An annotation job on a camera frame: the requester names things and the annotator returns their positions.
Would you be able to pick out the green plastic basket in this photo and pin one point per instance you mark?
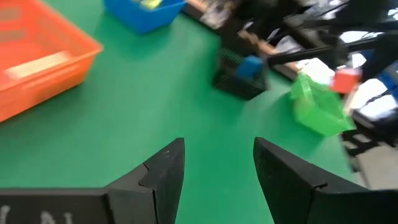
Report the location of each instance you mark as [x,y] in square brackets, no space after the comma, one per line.
[317,109]

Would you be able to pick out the blue rectangular foam block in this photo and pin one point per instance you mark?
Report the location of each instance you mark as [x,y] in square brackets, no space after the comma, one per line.
[248,67]

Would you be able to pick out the yellow-green foam block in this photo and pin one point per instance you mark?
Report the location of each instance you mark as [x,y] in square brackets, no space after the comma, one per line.
[150,3]

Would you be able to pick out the pink rectangular foam block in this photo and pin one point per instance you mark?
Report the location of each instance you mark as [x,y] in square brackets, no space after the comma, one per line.
[37,66]

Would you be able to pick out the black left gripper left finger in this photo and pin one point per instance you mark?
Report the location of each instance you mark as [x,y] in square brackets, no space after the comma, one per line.
[155,193]

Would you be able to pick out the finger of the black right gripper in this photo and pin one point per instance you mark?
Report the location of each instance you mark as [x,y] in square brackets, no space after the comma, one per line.
[301,55]

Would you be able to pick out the orange plastic basket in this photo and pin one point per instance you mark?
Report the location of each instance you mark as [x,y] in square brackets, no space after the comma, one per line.
[46,37]

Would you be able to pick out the blue plastic basket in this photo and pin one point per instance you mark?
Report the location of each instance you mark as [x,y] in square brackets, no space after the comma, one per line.
[143,17]

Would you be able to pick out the red foam block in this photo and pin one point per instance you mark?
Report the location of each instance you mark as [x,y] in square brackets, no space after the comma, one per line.
[345,80]

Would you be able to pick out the black plastic basket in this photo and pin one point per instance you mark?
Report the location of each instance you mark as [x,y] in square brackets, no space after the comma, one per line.
[236,87]

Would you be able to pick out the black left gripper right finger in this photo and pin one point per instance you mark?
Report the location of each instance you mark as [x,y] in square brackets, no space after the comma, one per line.
[292,193]

